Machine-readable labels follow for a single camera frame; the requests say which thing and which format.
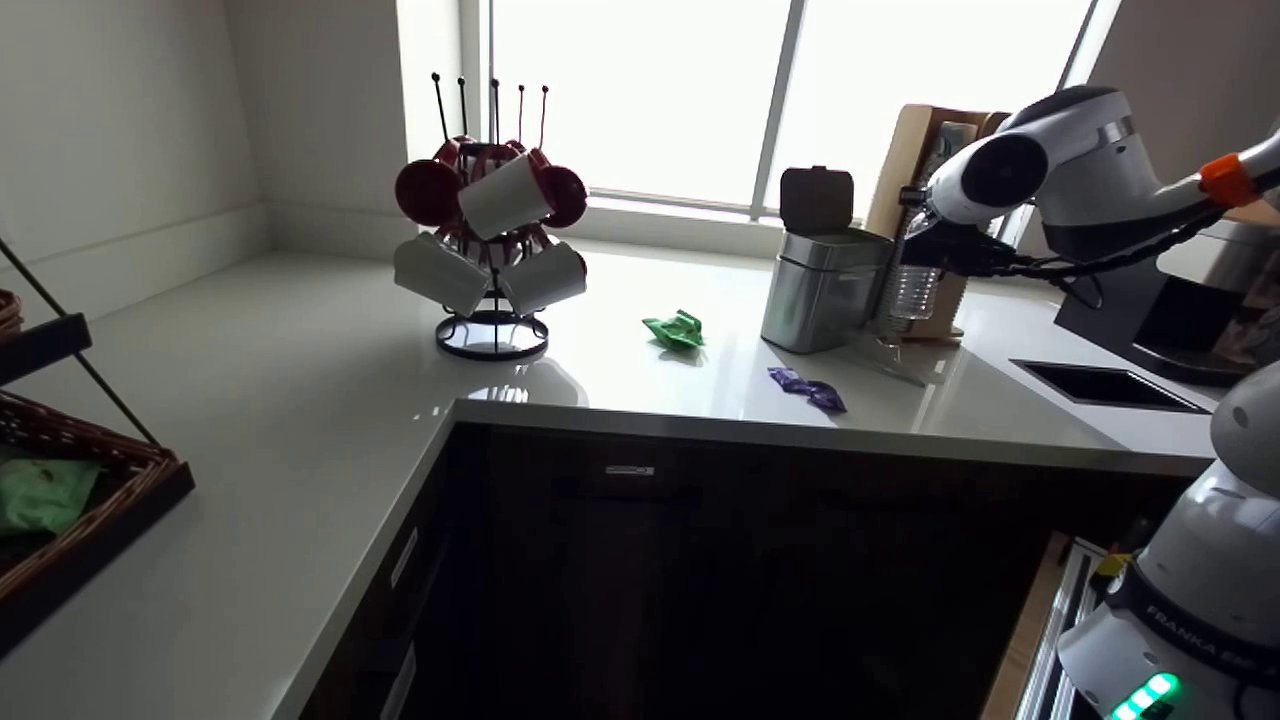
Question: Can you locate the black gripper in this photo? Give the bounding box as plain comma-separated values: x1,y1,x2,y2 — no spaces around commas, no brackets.
900,214,1016,274

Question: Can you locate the clear plastic bottle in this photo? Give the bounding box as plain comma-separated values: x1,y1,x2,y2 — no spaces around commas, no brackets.
894,262,939,336

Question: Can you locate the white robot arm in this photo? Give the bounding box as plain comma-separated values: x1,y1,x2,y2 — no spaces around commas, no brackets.
900,82,1280,720

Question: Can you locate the wooden cup dispenser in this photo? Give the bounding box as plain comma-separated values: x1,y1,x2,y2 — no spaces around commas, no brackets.
866,102,1002,346

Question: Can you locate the silver metal canister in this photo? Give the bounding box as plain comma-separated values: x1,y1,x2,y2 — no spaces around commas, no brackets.
761,227,887,352

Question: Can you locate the purple wrapper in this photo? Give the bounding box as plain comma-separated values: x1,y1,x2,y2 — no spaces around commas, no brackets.
769,368,847,414

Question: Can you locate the black coffee machine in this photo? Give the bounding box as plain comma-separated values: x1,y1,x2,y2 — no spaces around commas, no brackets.
1058,220,1280,388

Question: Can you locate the green crumpled wrapper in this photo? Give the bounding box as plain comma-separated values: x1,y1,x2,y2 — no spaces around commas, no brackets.
646,308,705,352

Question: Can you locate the red mug right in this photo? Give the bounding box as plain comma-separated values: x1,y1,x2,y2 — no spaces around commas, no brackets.
527,148,589,227

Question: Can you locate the red mug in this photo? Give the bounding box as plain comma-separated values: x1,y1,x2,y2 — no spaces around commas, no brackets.
398,158,462,225
527,148,589,227

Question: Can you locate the white mug lower right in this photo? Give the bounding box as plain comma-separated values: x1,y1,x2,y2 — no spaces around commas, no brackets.
495,245,589,311

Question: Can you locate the white mug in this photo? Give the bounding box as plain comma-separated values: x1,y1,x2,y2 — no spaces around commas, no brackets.
462,154,553,239
495,245,589,311
391,237,488,311

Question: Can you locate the white mug upper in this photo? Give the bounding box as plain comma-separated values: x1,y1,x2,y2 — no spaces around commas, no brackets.
462,154,553,239

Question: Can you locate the red mug left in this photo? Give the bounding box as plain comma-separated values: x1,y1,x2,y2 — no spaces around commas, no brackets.
398,158,462,225

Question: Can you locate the dark wood cabinet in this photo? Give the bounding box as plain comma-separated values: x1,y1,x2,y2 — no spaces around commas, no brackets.
301,423,1191,720

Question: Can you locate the white mug lower left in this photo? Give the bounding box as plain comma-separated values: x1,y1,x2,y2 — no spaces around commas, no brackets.
391,237,488,311

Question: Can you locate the wicker basket tray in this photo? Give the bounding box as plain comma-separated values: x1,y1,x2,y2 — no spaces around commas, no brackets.
0,390,191,655

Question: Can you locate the green packet in basket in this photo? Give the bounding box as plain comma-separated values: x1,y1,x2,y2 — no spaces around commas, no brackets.
0,457,100,537

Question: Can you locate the window frame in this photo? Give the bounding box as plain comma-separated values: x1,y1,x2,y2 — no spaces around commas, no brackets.
391,0,1122,254

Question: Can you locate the black wire mug rack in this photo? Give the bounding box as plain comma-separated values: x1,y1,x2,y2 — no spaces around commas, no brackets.
437,82,549,360

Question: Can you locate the black metal shelf frame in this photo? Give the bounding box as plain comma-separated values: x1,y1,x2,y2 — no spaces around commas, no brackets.
0,239,156,442

